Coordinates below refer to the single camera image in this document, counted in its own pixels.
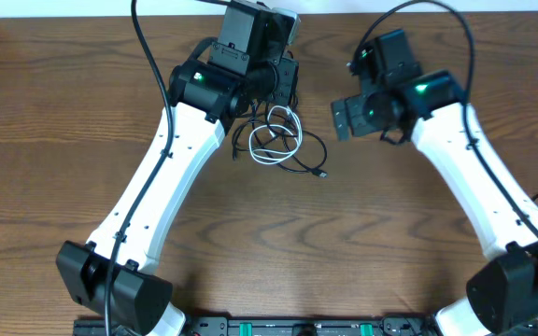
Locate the black USB cable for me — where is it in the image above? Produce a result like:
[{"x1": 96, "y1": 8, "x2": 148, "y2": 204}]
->
[{"x1": 230, "y1": 92, "x2": 330, "y2": 179}]

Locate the white USB cable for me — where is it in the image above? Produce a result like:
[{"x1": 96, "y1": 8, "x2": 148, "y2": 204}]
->
[{"x1": 248, "y1": 105, "x2": 304, "y2": 166}]

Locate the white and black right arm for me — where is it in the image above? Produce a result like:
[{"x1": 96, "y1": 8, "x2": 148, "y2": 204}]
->
[{"x1": 331, "y1": 30, "x2": 538, "y2": 335}]

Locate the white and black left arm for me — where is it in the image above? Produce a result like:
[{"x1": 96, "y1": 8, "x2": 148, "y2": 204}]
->
[{"x1": 56, "y1": 0, "x2": 300, "y2": 335}]

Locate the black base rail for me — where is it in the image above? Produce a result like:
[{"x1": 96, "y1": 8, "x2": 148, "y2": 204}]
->
[{"x1": 72, "y1": 315, "x2": 538, "y2": 336}]

